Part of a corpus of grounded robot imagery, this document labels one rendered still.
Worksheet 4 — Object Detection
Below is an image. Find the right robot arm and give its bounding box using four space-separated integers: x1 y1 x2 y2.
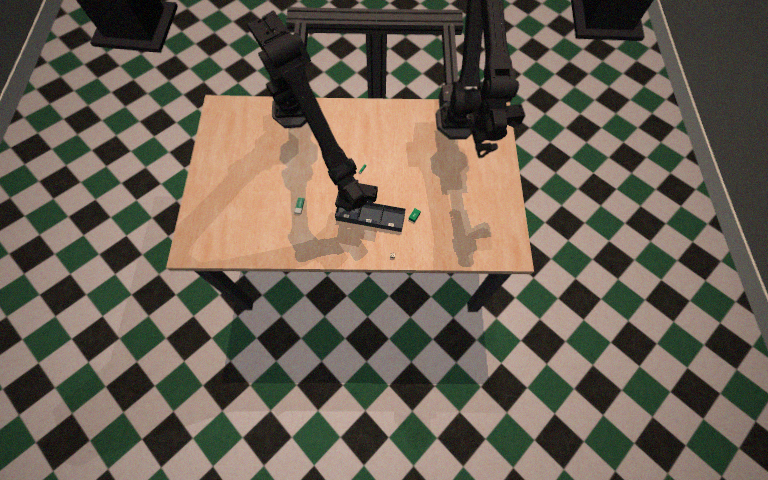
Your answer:
247 10 378 209

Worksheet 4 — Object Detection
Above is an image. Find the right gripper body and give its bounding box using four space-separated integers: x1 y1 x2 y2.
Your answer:
335 189 353 209

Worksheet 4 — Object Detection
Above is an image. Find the dark grey rack of bins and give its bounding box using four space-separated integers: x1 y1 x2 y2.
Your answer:
335 202 405 232

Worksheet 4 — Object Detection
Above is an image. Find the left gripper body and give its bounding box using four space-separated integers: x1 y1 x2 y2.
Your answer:
469 111 492 151

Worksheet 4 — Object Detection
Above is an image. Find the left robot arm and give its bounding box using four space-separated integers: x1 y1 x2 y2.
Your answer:
441 0 525 141

